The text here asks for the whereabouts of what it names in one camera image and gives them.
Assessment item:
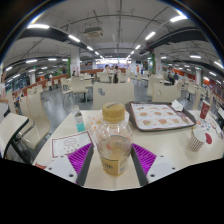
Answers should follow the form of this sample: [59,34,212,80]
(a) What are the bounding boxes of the white patterned paper cup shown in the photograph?
[187,128,207,153]

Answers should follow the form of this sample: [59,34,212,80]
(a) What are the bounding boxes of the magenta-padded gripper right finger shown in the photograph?
[130,143,182,187]

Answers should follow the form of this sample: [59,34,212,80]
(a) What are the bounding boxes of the white paper napkin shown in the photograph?
[170,99,185,112]

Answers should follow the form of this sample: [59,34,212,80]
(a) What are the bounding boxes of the beige chair with oval hole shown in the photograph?
[92,82,136,110]
[151,83,183,103]

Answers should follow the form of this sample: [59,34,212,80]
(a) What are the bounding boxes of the red paper cup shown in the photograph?
[199,99,212,120]

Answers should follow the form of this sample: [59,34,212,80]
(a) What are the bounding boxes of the colourful printed leaflet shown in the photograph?
[194,116,224,139]

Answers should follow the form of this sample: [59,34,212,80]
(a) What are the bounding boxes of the ceiling air conditioner unit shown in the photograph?
[83,26,104,39]

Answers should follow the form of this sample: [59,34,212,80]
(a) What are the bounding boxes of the white card with red border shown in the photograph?
[50,130,96,159]

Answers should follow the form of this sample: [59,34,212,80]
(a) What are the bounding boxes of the ceiling lights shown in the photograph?
[0,14,224,81]

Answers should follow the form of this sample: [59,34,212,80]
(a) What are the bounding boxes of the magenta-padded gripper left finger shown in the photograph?
[44,143,95,187]

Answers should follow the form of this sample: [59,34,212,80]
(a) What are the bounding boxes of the small clear sanitizer bottle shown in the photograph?
[70,104,87,133]

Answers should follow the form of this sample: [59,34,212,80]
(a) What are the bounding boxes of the printed paper tray liner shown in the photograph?
[130,103,195,130]

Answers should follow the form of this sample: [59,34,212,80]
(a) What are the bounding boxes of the clear bottle yellow cap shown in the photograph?
[95,102,134,178]

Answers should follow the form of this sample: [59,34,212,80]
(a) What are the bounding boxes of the person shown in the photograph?
[112,65,122,84]
[166,68,178,86]

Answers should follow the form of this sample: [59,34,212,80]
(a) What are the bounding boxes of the beige seat black frame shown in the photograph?
[0,113,31,158]

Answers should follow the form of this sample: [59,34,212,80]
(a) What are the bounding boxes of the beige canteen chairs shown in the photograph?
[6,71,224,111]

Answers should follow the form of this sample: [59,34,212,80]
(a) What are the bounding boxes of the dark brown food tray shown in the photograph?
[124,101,197,133]

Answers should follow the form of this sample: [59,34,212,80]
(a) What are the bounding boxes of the flat round red coaster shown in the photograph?
[204,132,214,145]

